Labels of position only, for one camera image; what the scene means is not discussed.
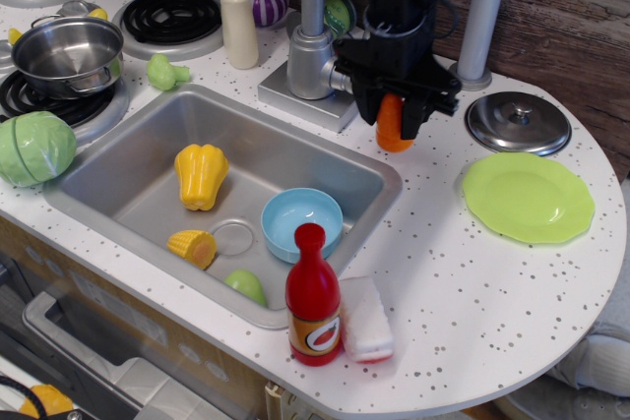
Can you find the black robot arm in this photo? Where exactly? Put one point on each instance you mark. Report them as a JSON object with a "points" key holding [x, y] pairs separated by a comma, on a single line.
{"points": [[393, 17]]}

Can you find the light green plate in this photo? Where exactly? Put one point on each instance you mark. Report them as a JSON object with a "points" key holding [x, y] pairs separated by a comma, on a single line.
{"points": [[528, 198]]}

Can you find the silver toy faucet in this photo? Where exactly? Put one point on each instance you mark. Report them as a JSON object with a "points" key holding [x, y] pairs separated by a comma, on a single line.
{"points": [[307, 84]]}

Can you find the white pink sponge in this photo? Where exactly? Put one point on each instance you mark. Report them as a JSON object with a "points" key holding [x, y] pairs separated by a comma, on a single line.
{"points": [[366, 334]]}

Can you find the red ketchup bottle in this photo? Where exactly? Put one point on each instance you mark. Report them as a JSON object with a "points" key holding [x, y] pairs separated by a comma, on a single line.
{"points": [[313, 299]]}

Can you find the light blue bowl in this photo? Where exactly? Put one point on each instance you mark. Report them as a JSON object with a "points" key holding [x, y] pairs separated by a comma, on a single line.
{"points": [[289, 209]]}

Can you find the green toy cabbage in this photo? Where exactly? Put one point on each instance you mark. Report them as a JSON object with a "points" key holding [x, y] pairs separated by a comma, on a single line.
{"points": [[35, 147]]}

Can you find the yellow toy corn cob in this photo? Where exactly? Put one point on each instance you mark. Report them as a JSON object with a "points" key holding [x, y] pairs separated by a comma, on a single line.
{"points": [[197, 247]]}

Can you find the grey vertical pole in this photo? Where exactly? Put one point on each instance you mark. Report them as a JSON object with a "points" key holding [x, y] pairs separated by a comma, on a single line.
{"points": [[471, 68]]}

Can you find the green round toy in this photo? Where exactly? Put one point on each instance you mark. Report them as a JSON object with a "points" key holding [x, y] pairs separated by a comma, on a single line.
{"points": [[339, 17]]}

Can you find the yellow toy bell pepper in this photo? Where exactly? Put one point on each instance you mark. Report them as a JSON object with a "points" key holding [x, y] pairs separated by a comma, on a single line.
{"points": [[200, 171]]}

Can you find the cream plastic bottle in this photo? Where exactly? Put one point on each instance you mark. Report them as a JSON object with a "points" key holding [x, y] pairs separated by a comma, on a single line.
{"points": [[239, 33]]}

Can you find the right stove burner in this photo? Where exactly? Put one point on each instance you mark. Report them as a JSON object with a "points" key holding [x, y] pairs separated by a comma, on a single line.
{"points": [[180, 29]]}

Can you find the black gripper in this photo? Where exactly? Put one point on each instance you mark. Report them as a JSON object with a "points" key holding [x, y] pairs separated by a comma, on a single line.
{"points": [[377, 64]]}

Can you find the steel cooking pot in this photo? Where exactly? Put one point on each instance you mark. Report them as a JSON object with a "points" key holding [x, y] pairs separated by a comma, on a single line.
{"points": [[70, 57]]}

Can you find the oven door handle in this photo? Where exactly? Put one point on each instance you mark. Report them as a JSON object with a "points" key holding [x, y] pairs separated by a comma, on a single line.
{"points": [[113, 386]]}

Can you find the yellow toy on floor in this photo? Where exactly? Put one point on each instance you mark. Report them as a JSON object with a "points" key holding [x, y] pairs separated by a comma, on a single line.
{"points": [[51, 398]]}

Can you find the green toy broccoli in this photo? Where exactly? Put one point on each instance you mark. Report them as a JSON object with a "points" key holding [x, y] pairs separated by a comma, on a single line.
{"points": [[163, 76]]}

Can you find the green toy fruit half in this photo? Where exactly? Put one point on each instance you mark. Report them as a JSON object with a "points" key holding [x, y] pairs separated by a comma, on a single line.
{"points": [[248, 284]]}

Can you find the orange toy carrot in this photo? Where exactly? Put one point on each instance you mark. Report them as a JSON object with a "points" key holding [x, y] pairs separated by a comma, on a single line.
{"points": [[389, 124]]}

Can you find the yellow toy behind pot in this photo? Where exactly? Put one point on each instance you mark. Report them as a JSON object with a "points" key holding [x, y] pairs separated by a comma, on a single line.
{"points": [[13, 36]]}

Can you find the steel pot lid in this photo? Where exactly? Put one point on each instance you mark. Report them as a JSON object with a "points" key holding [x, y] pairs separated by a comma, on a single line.
{"points": [[513, 121]]}

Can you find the grey metal sink basin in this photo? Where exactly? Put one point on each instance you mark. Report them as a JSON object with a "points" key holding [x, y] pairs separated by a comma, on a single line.
{"points": [[124, 187]]}

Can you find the purple toy onion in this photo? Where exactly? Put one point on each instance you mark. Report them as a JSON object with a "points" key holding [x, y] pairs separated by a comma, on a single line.
{"points": [[267, 13]]}

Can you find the front left stove burner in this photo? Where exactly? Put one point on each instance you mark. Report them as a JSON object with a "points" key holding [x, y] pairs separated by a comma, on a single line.
{"points": [[90, 117]]}

